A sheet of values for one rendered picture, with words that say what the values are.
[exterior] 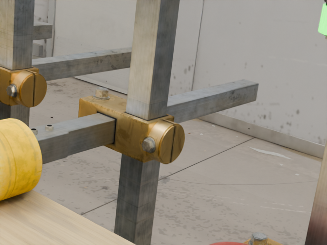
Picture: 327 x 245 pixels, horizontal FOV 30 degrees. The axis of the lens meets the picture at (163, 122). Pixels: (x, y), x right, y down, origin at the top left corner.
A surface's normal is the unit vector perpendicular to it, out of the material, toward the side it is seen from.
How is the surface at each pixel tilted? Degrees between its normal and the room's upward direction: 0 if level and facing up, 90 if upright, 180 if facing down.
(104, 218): 0
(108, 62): 90
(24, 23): 90
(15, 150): 56
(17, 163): 73
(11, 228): 0
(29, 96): 90
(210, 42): 90
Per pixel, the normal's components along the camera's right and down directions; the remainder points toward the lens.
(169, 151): 0.77, 0.28
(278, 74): -0.59, 0.19
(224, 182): 0.11, -0.94
